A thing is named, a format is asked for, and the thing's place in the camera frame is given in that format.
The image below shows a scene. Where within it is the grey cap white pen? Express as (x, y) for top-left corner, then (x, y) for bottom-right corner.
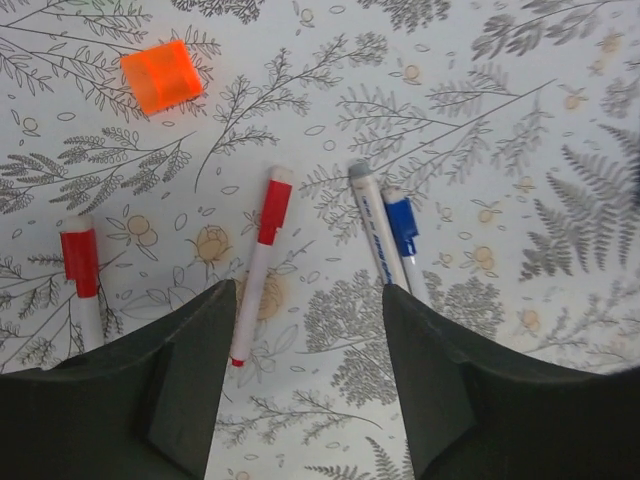
(348, 161), (409, 291)

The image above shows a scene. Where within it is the orange highlighter cap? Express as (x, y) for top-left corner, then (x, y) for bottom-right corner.
(120, 40), (204, 115)

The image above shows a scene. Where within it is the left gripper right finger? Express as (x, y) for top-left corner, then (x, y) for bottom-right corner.
(383, 285), (639, 479)

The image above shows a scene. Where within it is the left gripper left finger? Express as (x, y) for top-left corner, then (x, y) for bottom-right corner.
(1, 280), (236, 479)

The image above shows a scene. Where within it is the red cap marker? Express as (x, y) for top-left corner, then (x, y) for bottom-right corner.
(59, 214), (105, 351)
(230, 166), (293, 367)

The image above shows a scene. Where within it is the floral tablecloth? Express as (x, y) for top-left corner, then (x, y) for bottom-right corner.
(1, 1), (639, 479)

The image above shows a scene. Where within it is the blue cap marker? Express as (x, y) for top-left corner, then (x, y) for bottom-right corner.
(382, 186), (429, 304)

